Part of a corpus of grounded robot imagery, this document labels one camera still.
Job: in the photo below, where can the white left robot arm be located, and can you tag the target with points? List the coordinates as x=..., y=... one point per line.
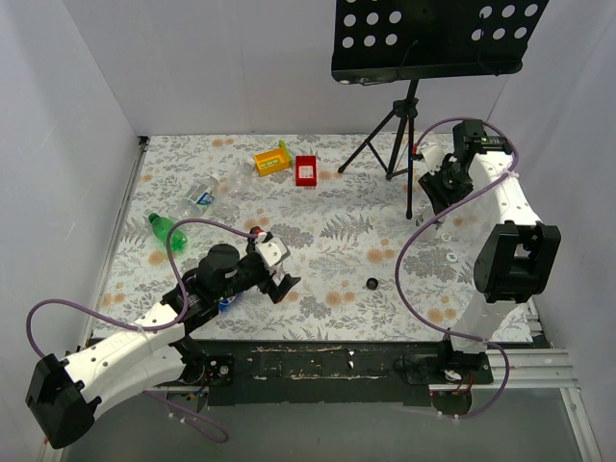
x=192, y=303

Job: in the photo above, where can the clear bottle blue cap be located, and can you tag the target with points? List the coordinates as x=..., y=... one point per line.
x=224, y=304

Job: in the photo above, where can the yellow plastic bin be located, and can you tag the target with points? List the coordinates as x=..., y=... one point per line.
x=270, y=162

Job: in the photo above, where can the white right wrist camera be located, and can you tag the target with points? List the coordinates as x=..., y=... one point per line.
x=433, y=155

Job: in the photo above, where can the green plastic bottle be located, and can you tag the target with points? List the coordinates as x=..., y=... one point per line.
x=161, y=229

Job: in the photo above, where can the black music stand tripod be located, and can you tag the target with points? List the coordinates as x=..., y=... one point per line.
x=382, y=42

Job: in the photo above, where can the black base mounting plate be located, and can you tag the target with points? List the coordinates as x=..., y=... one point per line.
x=268, y=372

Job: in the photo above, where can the large clear crumpled bottle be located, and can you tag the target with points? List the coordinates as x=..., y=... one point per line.
x=192, y=216

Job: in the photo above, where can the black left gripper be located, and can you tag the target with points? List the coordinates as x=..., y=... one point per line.
x=269, y=280

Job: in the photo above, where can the aluminium frame rail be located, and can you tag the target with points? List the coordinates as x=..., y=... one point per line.
x=66, y=395

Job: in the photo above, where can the large clear bottle white cap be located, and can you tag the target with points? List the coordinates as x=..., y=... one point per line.
x=231, y=192

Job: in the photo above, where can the clear bottle green-blue label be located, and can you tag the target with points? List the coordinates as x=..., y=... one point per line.
x=200, y=195

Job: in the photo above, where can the red plastic bin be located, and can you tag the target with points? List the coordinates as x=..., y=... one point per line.
x=306, y=174

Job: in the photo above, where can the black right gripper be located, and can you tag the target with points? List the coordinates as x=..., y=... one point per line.
x=443, y=187

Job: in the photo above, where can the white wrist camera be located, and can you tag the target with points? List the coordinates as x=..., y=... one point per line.
x=433, y=155
x=273, y=253

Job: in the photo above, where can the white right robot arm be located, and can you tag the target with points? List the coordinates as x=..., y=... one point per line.
x=516, y=260

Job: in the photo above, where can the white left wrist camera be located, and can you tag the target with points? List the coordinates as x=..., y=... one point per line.
x=273, y=253

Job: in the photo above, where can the green plastic bin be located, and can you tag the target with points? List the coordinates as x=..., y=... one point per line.
x=285, y=151

